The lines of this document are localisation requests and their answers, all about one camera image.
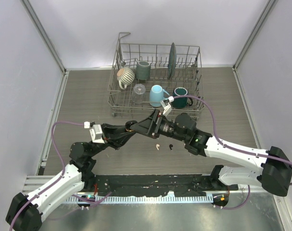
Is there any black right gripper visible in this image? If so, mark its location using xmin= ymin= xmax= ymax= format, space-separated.
xmin=131 ymin=108 xmax=187 ymax=142

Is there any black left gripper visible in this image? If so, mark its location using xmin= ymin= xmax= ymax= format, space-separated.
xmin=88 ymin=123 xmax=135 ymax=158

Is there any black earbud charging case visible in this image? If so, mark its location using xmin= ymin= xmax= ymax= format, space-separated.
xmin=125 ymin=120 xmax=137 ymax=132

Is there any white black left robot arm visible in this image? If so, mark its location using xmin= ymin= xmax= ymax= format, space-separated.
xmin=5 ymin=120 xmax=136 ymax=231

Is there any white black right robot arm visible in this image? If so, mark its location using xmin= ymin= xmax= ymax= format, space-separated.
xmin=129 ymin=109 xmax=292 ymax=197

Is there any clear drinking glass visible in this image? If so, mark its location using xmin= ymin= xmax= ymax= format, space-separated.
xmin=131 ymin=84 xmax=146 ymax=104

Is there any light blue mug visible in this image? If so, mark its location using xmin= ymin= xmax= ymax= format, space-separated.
xmin=149 ymin=85 xmax=170 ymax=107

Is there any dark green mug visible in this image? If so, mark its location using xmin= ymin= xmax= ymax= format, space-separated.
xmin=172 ymin=87 xmax=193 ymax=109

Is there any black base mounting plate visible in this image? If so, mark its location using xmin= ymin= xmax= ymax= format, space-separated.
xmin=91 ymin=174 xmax=239 ymax=197

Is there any striped beige mug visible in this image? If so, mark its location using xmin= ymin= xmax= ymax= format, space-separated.
xmin=117 ymin=67 xmax=135 ymax=90

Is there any grey green cup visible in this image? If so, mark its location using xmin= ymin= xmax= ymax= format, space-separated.
xmin=135 ymin=61 xmax=151 ymax=80

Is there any dark green plate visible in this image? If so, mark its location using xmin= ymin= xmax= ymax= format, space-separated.
xmin=168 ymin=42 xmax=177 ymax=79

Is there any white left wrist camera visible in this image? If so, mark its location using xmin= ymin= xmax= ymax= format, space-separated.
xmin=84 ymin=121 xmax=105 ymax=144

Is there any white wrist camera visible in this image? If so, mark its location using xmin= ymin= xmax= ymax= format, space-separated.
xmin=160 ymin=96 xmax=174 ymax=116
xmin=84 ymin=121 xmax=105 ymax=144

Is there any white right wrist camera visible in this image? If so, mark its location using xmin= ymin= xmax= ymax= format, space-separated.
xmin=160 ymin=96 xmax=174 ymax=116

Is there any metal wire dish rack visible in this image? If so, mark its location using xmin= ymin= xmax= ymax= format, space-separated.
xmin=108 ymin=32 xmax=203 ymax=118

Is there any white slotted cable duct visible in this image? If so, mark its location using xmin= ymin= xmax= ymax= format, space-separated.
xmin=64 ymin=195 xmax=213 ymax=205

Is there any aluminium frame rail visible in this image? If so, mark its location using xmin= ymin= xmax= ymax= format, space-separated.
xmin=20 ymin=0 xmax=66 ymax=73

